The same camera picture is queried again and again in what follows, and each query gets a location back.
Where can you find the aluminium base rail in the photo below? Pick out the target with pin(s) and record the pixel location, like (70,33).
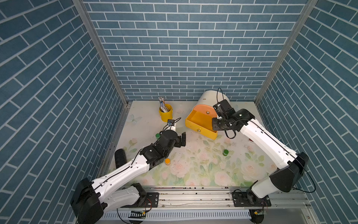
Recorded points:
(214,205)

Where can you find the white round drawer cabinet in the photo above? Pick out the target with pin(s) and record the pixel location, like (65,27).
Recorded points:
(211,97)

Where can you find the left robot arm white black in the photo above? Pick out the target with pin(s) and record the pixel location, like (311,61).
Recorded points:
(92,199)

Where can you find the yellow pencil cup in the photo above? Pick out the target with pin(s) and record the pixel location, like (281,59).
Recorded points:
(165,116)

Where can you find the yellow drawer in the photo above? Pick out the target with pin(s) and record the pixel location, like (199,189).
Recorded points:
(201,123)

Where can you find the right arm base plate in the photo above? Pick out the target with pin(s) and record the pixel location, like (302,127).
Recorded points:
(243,199)

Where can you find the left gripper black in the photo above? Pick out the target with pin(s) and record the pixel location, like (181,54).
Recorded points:
(178,143)

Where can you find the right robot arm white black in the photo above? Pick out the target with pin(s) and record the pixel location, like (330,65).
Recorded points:
(290,164)

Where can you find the orange paint can left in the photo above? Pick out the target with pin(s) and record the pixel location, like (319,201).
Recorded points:
(167,161)

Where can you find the pencils in cup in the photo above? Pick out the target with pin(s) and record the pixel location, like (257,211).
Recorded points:
(163,106)

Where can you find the floral table mat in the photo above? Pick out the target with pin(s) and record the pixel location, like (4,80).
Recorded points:
(200,162)

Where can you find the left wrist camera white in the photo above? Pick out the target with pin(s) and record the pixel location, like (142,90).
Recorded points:
(171,125)

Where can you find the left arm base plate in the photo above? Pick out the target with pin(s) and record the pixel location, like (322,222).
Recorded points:
(150,200)

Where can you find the pink orange top drawer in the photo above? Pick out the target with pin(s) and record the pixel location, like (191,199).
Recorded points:
(206,110)

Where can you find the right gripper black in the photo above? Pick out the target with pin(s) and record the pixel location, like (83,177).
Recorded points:
(214,121)

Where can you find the green paint can right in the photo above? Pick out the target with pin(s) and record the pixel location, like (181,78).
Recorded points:
(225,152)

